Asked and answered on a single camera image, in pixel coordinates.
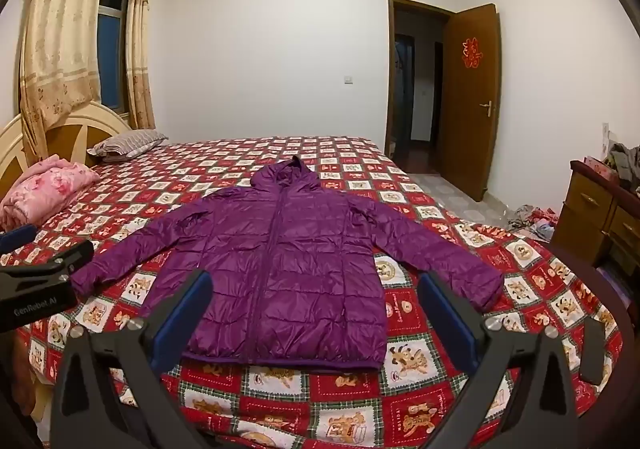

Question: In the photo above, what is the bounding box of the purple hooded puffer jacket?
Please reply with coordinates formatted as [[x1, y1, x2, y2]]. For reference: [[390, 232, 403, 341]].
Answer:
[[70, 155, 505, 372]]

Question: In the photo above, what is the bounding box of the window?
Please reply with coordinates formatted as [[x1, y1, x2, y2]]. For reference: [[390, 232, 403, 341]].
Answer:
[[97, 0, 134, 116]]

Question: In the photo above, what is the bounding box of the wide beige floral curtain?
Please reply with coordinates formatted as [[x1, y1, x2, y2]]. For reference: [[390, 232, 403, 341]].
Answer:
[[19, 0, 114, 162]]

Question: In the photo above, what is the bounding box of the dark wooden door frame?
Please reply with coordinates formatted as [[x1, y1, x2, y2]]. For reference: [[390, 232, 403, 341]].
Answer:
[[386, 0, 459, 178]]

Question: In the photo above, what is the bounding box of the red checkered cartoon bedspread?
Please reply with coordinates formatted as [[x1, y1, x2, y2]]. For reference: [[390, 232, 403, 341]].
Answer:
[[0, 136, 626, 449]]

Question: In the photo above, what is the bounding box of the pink floral pillow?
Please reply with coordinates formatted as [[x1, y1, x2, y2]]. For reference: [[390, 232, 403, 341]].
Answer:
[[0, 155, 101, 232]]

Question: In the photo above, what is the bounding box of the pink box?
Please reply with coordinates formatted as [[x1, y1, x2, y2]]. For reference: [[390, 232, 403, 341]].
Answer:
[[582, 156, 622, 182]]

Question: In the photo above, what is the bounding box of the dark wooden bed frame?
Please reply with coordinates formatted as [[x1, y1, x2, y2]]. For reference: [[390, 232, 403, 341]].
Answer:
[[547, 241, 640, 449]]

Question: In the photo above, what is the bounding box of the red paper door decoration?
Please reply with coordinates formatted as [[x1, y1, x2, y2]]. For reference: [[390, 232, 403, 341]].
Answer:
[[461, 36, 482, 70]]

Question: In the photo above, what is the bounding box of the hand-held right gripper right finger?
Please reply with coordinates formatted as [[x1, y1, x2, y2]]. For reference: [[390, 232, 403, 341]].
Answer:
[[417, 271, 609, 449]]

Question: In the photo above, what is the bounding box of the striped grey pillow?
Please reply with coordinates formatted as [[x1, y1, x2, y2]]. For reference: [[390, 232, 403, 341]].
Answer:
[[87, 129, 170, 161]]

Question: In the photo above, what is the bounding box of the brown wooden door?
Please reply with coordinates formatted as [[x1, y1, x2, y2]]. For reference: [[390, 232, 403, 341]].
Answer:
[[440, 4, 503, 202]]

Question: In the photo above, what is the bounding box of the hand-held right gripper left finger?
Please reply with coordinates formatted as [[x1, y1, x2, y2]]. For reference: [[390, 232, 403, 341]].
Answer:
[[50, 269, 216, 449]]

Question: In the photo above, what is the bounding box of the pile of clothes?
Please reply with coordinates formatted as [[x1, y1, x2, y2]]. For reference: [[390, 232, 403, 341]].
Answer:
[[506, 203, 557, 243]]

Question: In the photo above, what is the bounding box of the cream wooden headboard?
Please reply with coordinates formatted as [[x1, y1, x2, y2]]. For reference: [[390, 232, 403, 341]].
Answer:
[[0, 101, 133, 170]]

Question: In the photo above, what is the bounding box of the brown wooden dresser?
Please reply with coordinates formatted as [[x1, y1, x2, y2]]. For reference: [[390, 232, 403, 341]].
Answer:
[[562, 160, 640, 271]]

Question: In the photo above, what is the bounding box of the grey cloth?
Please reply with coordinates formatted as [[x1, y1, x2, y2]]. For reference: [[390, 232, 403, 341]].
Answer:
[[604, 141, 640, 190]]

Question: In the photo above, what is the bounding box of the narrow beige floral curtain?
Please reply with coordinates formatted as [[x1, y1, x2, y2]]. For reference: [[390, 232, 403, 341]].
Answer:
[[125, 0, 157, 130]]

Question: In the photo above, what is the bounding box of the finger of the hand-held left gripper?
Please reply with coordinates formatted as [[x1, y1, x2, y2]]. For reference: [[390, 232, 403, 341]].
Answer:
[[44, 239, 95, 282], [0, 224, 37, 252]]

